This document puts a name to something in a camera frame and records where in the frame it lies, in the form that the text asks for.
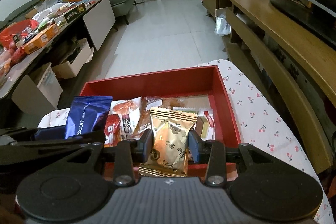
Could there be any red plastic bag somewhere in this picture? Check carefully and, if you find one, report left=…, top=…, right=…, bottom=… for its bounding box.
left=0, top=19, right=37, bottom=50

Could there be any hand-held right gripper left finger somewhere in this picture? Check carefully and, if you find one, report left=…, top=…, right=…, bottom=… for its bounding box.
left=63, top=129, right=153, bottom=186

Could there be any dark blue wafer packet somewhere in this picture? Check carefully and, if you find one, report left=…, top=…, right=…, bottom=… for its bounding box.
left=65, top=95, right=113, bottom=140

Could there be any green and white packet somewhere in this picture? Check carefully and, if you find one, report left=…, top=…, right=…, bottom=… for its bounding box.
left=172, top=106, right=198, bottom=114

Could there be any cherry print tablecloth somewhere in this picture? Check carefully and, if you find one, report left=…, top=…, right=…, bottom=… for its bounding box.
left=37, top=59, right=330, bottom=224

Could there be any red snack packet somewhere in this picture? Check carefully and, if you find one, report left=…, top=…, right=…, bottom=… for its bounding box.
left=104, top=114, right=122, bottom=148

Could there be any flat orange box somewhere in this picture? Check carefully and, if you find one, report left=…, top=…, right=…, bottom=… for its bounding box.
left=22, top=23, right=59, bottom=54

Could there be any gold snack packet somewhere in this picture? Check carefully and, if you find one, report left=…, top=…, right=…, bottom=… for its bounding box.
left=139, top=106, right=198, bottom=178

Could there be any wooden television cabinet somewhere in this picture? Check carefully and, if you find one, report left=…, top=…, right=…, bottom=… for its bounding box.
left=201, top=0, right=336, bottom=174

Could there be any white cardboard box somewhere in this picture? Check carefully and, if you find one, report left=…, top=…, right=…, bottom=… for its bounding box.
left=51, top=39, right=94, bottom=79

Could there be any clear cake packet red label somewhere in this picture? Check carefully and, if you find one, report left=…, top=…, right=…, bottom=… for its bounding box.
left=196, top=108, right=216, bottom=140

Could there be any black flat box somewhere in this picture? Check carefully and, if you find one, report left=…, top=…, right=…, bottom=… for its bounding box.
left=54, top=2, right=87, bottom=28

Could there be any clear orange spicy gluten packet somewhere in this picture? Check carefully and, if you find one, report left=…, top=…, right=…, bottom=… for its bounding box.
left=134, top=97, right=184, bottom=139

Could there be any red cardboard box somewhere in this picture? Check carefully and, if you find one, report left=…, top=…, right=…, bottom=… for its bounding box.
left=80, top=65, right=242, bottom=178

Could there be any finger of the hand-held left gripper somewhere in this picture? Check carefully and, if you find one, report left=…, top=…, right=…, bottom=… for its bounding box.
left=0, top=126, right=66, bottom=146
left=0, top=131, right=105, bottom=159

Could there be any clear plastic bag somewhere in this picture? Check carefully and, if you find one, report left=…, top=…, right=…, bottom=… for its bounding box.
left=214, top=7, right=233, bottom=36

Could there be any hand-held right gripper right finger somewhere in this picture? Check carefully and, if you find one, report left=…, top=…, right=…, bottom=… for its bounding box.
left=188, top=130, right=268, bottom=186

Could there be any white spicy strip packet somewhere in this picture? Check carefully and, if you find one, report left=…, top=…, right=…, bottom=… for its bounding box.
left=109, top=97, right=142, bottom=140

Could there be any grey sofa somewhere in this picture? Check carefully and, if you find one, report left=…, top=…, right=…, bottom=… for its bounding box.
left=108, top=0, right=137, bottom=25

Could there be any long dark coffee table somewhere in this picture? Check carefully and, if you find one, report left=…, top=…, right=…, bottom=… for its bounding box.
left=0, top=0, right=116, bottom=109

